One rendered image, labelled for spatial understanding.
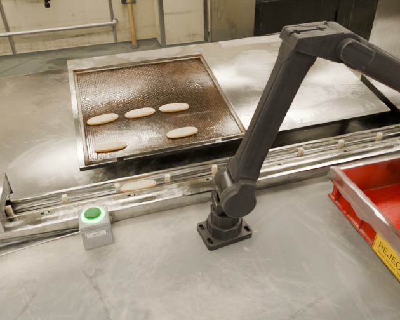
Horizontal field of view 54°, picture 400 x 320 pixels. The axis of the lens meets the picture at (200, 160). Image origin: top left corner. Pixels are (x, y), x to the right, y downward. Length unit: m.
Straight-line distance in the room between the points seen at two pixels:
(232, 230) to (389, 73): 0.48
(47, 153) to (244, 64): 0.80
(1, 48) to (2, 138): 3.36
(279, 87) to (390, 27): 0.79
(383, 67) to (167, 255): 0.62
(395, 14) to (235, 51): 0.59
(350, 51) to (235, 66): 0.84
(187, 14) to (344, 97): 3.26
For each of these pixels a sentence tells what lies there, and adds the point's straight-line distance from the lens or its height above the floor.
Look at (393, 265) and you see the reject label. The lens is 0.97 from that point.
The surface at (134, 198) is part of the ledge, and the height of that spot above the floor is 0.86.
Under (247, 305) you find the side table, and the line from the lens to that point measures 0.87.
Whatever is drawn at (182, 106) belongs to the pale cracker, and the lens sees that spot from 1.32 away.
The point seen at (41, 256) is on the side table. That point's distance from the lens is 1.03.
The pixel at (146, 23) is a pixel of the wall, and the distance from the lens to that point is 4.79.
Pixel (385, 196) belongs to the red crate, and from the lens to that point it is 1.19.
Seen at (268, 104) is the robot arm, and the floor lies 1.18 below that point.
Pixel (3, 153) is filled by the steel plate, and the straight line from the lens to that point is 1.45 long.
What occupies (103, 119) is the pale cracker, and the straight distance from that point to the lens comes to 1.29.
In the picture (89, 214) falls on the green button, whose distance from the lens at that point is 0.96.
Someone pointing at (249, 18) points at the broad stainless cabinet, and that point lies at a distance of 2.95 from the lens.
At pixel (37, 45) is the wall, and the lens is 4.80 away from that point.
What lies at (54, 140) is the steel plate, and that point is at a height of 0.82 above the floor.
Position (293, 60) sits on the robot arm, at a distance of 0.75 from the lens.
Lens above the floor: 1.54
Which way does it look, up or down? 35 degrees down
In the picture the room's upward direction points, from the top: 2 degrees counter-clockwise
